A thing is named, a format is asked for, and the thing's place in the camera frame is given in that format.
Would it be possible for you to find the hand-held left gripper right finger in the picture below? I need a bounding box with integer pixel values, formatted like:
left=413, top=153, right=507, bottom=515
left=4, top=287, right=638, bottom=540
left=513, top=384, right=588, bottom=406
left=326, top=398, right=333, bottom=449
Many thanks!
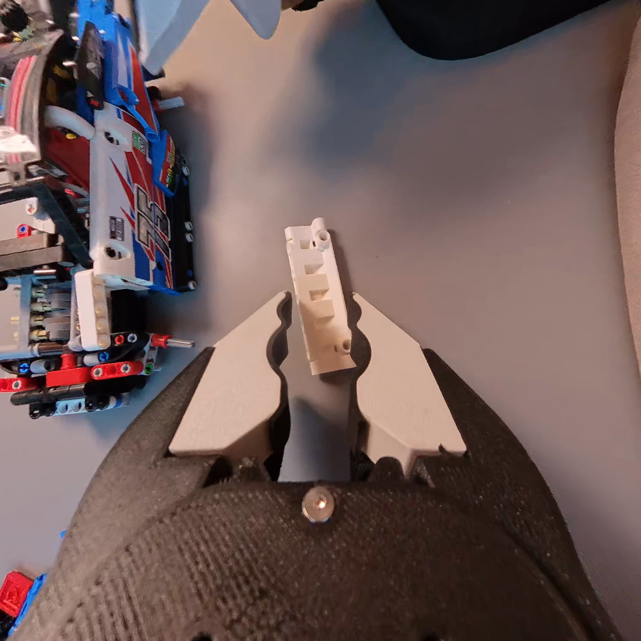
left=347, top=292, right=469, bottom=479

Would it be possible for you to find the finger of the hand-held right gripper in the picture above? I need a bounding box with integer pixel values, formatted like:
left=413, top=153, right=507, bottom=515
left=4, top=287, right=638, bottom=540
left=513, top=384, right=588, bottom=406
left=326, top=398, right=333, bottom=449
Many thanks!
left=136, top=0, right=217, bottom=77
left=231, top=0, right=281, bottom=40

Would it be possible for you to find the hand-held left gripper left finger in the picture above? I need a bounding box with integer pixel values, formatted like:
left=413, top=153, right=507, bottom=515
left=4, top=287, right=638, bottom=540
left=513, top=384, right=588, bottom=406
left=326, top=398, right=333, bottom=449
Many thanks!
left=168, top=291, right=293, bottom=469

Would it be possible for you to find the white lego panel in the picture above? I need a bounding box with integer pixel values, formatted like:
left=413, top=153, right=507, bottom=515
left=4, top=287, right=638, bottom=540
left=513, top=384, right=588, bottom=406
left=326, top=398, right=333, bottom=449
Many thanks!
left=284, top=217, right=358, bottom=376

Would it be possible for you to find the lego race car model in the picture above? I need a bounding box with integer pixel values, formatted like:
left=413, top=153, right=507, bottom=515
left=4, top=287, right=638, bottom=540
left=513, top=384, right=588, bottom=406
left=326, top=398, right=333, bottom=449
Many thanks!
left=0, top=0, right=197, bottom=420

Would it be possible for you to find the black cloth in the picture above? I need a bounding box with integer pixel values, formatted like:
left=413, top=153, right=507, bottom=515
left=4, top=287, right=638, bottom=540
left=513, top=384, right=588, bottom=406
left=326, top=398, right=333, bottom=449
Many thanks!
left=376, top=0, right=641, bottom=62

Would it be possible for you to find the person's beige sweatshirt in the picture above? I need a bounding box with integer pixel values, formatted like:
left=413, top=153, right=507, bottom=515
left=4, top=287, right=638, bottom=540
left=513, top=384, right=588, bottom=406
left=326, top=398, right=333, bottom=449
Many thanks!
left=614, top=60, right=641, bottom=374

